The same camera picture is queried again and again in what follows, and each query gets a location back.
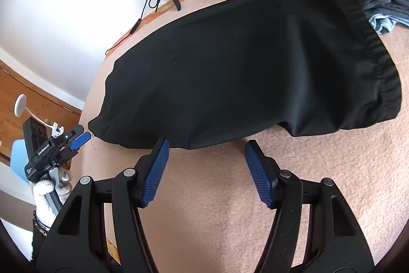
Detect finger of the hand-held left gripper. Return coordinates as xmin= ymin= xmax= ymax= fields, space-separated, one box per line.
xmin=65 ymin=131 xmax=91 ymax=152
xmin=59 ymin=124 xmax=85 ymax=142

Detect person's left hand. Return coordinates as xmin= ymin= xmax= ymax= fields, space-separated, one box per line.
xmin=31 ymin=168 xmax=74 ymax=229

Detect light blue chair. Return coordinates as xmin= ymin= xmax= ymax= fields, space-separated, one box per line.
xmin=9 ymin=139 xmax=32 ymax=187

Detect person's left forearm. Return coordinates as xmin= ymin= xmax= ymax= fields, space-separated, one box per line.
xmin=30 ymin=211 xmax=53 ymax=262

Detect light blue jeans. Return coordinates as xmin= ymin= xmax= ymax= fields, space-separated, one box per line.
xmin=367 ymin=13 xmax=402 ymax=35

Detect wooden door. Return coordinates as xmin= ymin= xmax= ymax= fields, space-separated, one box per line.
xmin=0 ymin=59 xmax=84 ymax=161

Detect black pants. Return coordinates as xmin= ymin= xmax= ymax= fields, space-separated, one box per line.
xmin=87 ymin=0 xmax=402 ymax=151

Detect white round clip lamp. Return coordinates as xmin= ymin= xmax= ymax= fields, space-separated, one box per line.
xmin=14 ymin=94 xmax=63 ymax=137

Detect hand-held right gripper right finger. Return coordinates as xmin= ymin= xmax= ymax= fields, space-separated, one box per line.
xmin=244 ymin=139 xmax=376 ymax=273

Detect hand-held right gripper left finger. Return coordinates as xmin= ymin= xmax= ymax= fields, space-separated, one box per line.
xmin=35 ymin=138 xmax=171 ymax=273

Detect pink fleece blanket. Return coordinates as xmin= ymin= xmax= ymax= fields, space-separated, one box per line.
xmin=77 ymin=0 xmax=409 ymax=269

